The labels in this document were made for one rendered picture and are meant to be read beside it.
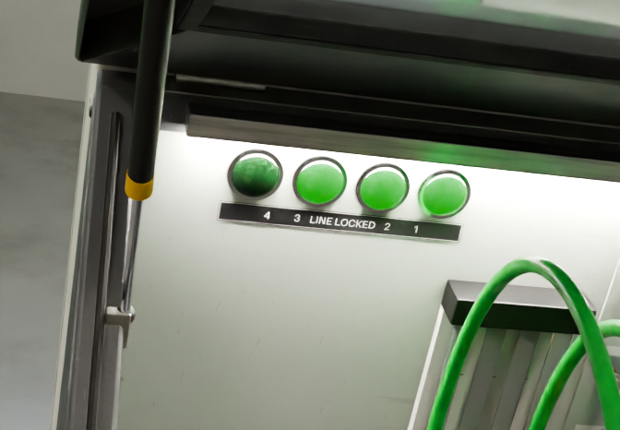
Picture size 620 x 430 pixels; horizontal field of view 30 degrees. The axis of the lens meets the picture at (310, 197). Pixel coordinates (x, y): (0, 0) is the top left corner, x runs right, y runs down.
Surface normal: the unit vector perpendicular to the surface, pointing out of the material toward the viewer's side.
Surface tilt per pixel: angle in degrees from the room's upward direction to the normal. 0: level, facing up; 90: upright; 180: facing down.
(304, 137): 90
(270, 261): 90
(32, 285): 0
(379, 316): 90
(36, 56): 90
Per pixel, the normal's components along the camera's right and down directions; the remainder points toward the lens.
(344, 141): 0.15, 0.44
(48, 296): 0.18, -0.89
